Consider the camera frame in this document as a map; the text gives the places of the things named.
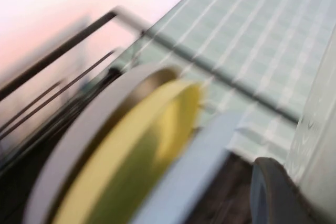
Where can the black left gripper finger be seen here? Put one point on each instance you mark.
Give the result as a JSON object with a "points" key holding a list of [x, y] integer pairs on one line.
{"points": [[275, 195]]}

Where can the blue plate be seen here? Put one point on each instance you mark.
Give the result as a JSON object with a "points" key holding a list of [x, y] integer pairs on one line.
{"points": [[194, 176]]}

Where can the yellow plate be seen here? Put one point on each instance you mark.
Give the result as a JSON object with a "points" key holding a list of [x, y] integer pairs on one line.
{"points": [[126, 161]]}

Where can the grey plate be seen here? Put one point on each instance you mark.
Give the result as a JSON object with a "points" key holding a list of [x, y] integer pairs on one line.
{"points": [[78, 134]]}

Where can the green checked tablecloth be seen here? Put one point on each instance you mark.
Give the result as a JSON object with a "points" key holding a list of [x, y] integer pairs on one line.
{"points": [[262, 37]]}

